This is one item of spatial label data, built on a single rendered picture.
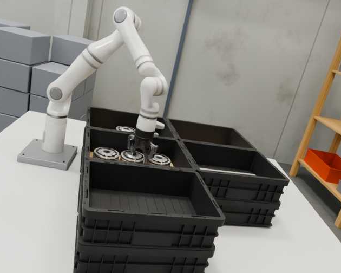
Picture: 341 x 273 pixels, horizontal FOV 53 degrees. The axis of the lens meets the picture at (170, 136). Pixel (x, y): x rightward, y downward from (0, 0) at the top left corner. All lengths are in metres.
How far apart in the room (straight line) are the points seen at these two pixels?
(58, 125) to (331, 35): 3.47
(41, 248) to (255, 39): 3.43
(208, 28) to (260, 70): 0.78
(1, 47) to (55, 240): 2.14
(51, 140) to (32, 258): 0.66
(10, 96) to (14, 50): 0.39
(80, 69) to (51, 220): 0.62
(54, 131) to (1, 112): 1.63
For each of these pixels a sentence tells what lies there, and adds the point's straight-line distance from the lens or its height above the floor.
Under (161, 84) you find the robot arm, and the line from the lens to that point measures 1.28.
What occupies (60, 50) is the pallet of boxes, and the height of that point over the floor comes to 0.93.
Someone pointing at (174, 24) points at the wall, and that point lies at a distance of 3.94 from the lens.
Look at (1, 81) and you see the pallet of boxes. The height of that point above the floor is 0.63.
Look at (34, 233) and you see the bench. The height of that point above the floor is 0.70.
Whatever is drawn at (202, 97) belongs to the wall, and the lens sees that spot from 4.08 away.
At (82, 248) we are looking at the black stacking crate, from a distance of 0.97.
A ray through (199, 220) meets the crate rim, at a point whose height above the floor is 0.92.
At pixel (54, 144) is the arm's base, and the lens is 1.62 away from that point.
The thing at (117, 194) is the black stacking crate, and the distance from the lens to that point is 1.18.
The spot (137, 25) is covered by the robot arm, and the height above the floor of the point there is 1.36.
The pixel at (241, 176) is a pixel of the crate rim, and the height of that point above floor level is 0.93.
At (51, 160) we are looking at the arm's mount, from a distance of 1.58.
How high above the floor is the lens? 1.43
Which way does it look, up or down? 19 degrees down
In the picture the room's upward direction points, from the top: 14 degrees clockwise
